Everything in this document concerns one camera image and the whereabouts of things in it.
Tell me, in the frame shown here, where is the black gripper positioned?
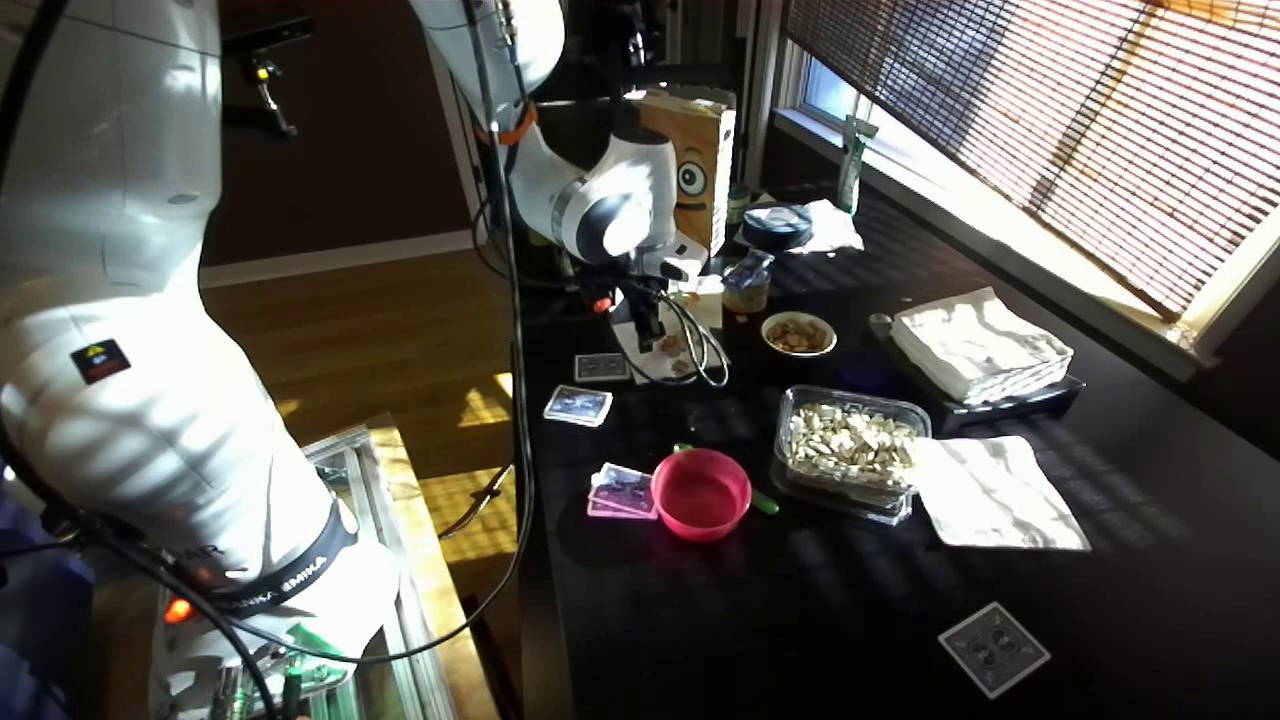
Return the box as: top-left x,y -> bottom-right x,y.
593,251 -> 678,351

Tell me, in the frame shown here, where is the orange strap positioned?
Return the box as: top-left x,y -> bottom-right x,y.
490,105 -> 544,147

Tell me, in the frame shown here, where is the brown slatted window blind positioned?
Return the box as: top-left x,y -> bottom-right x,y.
778,0 -> 1280,323

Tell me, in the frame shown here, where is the orange cardboard box with face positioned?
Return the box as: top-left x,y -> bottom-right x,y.
636,86 -> 740,256

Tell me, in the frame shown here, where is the purple back playing card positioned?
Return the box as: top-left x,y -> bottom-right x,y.
584,460 -> 658,522

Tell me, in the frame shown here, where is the crumpled white paper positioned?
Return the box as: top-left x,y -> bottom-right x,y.
797,197 -> 866,256

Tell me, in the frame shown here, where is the metal door handle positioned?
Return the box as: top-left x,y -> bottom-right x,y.
242,51 -> 305,142

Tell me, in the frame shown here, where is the clear plastic snack container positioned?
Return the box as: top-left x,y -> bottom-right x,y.
770,379 -> 936,529

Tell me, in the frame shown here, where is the white paper napkin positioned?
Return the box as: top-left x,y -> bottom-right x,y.
906,430 -> 1094,555

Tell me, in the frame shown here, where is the green plastic spoon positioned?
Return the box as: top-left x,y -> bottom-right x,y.
677,434 -> 792,520

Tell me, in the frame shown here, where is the long black robot cable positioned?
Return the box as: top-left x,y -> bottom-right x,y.
305,0 -> 544,671

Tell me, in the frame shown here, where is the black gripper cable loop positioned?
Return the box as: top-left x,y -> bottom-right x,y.
658,287 -> 735,392

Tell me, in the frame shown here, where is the small bowl with snack pieces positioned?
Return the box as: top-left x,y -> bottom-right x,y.
756,306 -> 845,364

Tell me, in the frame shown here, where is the pink plastic bowl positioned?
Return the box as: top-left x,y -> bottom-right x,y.
648,445 -> 759,547

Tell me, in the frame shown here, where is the black round container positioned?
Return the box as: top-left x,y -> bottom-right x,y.
735,200 -> 816,256

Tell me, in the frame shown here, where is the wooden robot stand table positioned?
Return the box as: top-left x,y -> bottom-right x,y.
74,419 -> 505,720

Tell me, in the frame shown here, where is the green white tube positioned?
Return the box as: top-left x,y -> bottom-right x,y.
835,112 -> 883,216

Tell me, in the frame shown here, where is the white serviette with orange print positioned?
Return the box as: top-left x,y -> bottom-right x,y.
665,270 -> 730,330

